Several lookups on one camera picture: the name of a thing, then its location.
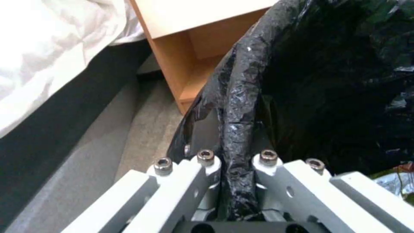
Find dark grey bed frame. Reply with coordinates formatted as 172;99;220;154
0;40;157;233

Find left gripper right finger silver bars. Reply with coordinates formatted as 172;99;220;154
253;121;414;233

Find white bed duvet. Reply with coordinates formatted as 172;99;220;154
0;0;146;139

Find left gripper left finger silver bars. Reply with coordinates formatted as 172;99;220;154
61;117;224;233

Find green silver wrapper trash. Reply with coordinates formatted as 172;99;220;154
372;162;414;203

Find trash bin with black bag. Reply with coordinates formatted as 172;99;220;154
166;0;414;221

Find light wooden nightstand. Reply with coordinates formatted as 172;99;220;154
128;0;279;117

